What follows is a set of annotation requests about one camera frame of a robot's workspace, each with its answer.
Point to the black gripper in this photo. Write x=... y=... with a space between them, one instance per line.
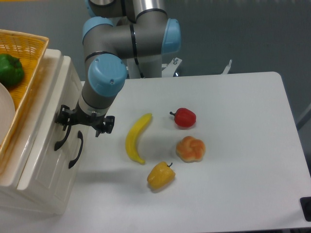
x=101 y=124

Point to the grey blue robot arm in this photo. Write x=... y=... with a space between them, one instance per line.
x=123 y=38

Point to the white drawer cabinet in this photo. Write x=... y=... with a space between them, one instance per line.
x=10 y=195

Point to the yellow toy banana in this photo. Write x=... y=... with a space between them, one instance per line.
x=133 y=135

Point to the white plate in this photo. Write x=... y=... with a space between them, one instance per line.
x=7 y=112

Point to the green toy bell pepper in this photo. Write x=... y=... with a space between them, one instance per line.
x=11 y=70

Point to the yellow woven basket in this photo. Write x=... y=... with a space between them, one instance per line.
x=30 y=49

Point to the yellow toy bell pepper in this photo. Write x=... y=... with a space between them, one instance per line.
x=160 y=175

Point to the red toy bell pepper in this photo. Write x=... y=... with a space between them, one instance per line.
x=184 y=117

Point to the orange toy bread roll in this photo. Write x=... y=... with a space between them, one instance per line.
x=190 y=149

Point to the black object at edge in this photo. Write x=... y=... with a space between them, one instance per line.
x=306 y=207

